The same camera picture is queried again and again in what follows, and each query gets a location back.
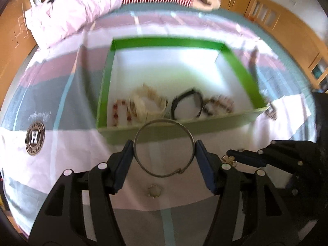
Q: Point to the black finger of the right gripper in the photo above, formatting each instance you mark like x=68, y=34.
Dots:
x=247, y=157
x=298, y=149

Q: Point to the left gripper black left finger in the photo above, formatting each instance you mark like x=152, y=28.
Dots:
x=60, y=220

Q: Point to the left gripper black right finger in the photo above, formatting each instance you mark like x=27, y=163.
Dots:
x=267, y=220

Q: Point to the silver metal bangle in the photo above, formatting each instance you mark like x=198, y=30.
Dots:
x=173, y=122

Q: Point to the black wristwatch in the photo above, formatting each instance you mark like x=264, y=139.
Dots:
x=187, y=105

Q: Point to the cream white wristwatch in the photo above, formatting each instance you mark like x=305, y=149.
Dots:
x=146, y=104

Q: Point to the green cardboard box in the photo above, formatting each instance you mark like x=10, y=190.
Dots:
x=172, y=65

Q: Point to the gold sunburst ring brooch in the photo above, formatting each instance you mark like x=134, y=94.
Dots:
x=154, y=191

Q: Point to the wooden bed frame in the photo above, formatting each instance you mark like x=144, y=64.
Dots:
x=296, y=37

